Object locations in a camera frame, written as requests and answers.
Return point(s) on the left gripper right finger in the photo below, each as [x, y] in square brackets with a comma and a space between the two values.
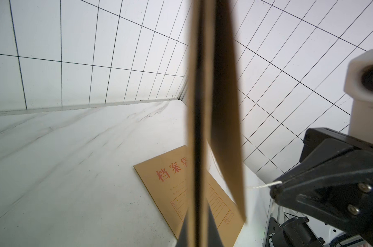
[214, 239]

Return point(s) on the kraft file bag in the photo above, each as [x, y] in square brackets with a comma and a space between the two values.
[213, 119]
[164, 177]

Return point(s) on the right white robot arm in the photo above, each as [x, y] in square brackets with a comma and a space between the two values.
[295, 232]

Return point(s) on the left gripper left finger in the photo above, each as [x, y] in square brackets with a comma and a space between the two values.
[183, 236]

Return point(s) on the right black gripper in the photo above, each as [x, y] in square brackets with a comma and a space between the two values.
[339, 191]

